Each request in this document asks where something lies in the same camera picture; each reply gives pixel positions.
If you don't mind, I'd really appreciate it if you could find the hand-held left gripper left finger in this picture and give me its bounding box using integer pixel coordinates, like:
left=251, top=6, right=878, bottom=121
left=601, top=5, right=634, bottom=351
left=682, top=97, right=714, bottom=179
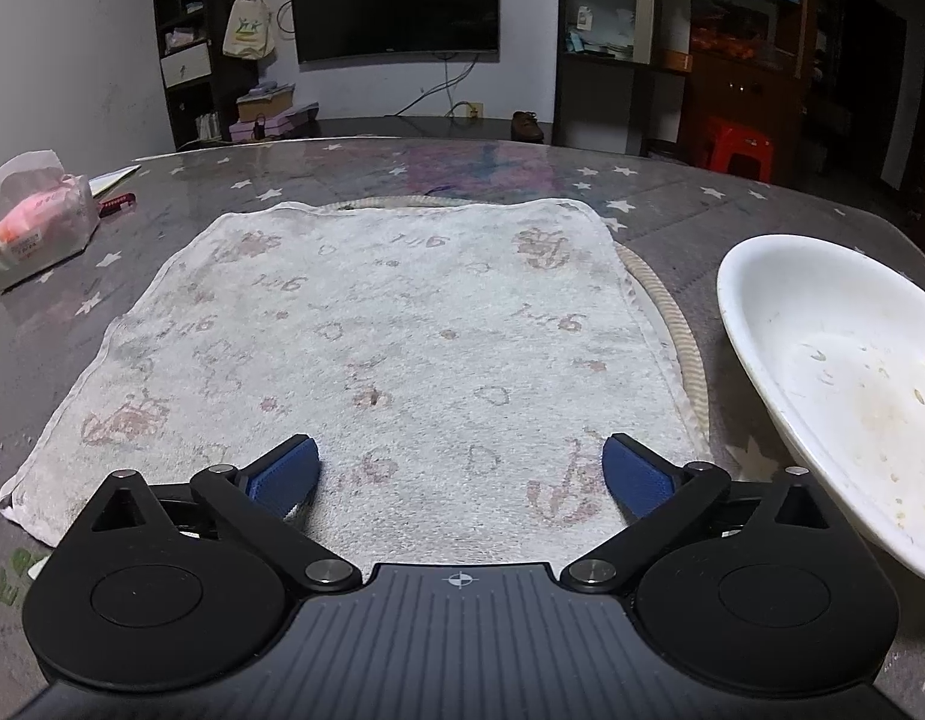
left=88, top=433, right=364, bottom=595

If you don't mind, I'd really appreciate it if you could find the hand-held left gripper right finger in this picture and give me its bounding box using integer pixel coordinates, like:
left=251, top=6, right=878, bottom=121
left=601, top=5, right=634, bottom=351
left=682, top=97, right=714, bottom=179
left=560, top=433, right=846, bottom=595

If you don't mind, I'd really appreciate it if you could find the white bowl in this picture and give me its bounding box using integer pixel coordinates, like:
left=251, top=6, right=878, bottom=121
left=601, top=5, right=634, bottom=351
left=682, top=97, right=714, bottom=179
left=716, top=234, right=925, bottom=587

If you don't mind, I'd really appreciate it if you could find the round beige-rimmed mat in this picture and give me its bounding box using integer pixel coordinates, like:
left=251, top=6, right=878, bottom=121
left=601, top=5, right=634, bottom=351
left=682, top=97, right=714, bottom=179
left=313, top=193, right=713, bottom=458

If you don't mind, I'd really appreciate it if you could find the white printed towel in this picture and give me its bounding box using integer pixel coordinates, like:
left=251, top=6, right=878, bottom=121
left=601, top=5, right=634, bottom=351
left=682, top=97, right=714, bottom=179
left=0, top=199, right=714, bottom=548

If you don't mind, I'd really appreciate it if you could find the grey star tablecloth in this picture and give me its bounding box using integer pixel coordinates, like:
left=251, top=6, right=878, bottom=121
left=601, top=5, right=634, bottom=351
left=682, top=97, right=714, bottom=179
left=0, top=136, right=925, bottom=720

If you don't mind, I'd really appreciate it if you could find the white paper sheet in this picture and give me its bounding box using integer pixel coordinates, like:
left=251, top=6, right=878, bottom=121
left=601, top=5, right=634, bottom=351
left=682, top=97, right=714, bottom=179
left=88, top=165, right=143, bottom=197

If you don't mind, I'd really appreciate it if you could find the red plastic stool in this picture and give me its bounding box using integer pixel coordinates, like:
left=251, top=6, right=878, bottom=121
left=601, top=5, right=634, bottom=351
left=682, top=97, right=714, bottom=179
left=691, top=114, right=777, bottom=182

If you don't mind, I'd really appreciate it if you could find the pink tissue packet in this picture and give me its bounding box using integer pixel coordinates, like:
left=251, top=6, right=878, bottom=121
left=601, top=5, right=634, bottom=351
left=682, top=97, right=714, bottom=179
left=0, top=150, right=102, bottom=295

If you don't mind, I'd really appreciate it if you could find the pink box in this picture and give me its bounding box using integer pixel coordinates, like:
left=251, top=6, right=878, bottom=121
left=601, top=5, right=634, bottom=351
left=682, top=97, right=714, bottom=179
left=229, top=106, right=321, bottom=142

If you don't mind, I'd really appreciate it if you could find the cardboard box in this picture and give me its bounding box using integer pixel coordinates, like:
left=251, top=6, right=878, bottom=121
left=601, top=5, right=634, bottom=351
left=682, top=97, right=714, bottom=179
left=236, top=82, right=297, bottom=122

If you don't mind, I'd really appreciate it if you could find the dark bookshelf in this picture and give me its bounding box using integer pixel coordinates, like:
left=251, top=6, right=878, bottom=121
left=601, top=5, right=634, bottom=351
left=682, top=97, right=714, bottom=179
left=149, top=0, right=242, bottom=151

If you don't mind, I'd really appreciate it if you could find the glass display cabinet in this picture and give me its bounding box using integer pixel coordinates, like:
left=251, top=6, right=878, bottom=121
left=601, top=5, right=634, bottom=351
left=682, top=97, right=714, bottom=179
left=556, top=0, right=696, bottom=151

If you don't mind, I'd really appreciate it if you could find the brown wooden cabinet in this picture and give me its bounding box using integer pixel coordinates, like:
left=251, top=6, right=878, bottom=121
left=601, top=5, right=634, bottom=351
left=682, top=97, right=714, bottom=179
left=683, top=0, right=816, bottom=166

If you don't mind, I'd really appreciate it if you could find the cream tote bag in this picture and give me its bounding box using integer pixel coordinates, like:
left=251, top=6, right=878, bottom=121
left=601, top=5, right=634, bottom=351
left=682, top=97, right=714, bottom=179
left=221, top=0, right=278, bottom=61

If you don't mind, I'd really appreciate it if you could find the black television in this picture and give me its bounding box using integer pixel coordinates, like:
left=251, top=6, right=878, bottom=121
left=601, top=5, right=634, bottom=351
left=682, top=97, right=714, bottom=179
left=286, top=0, right=503, bottom=66

